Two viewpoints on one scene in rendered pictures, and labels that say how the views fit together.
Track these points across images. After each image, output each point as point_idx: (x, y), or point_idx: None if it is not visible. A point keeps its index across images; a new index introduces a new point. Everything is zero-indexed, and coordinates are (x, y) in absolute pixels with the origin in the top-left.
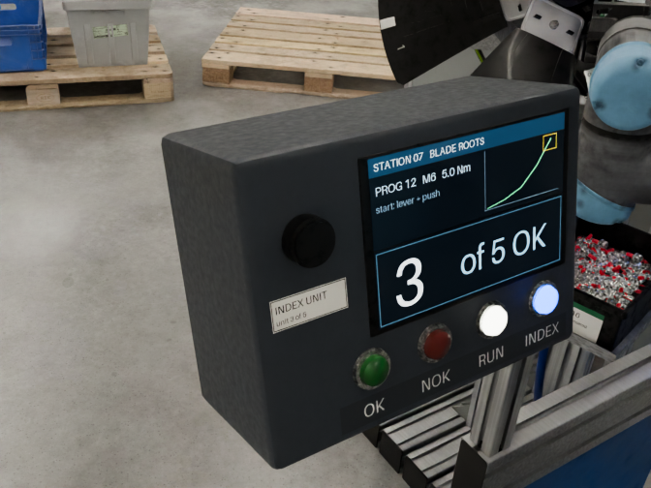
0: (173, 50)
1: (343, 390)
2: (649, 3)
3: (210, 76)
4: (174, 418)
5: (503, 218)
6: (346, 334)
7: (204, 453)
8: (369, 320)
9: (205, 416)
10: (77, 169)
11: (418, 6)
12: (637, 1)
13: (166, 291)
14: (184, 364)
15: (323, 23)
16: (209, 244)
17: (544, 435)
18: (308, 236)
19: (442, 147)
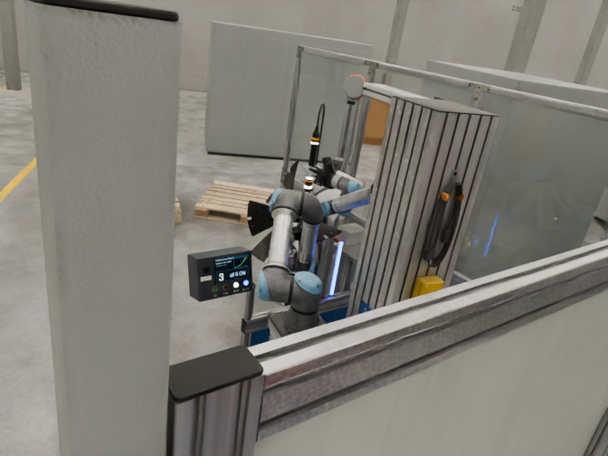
0: (182, 199)
1: (210, 291)
2: (295, 227)
3: (198, 213)
4: (174, 345)
5: (237, 269)
6: (211, 283)
7: (184, 356)
8: (214, 281)
9: (185, 345)
10: None
11: (257, 214)
12: (296, 225)
13: (173, 302)
14: (178, 327)
15: (252, 191)
16: (193, 270)
17: (260, 318)
18: (205, 269)
19: (226, 258)
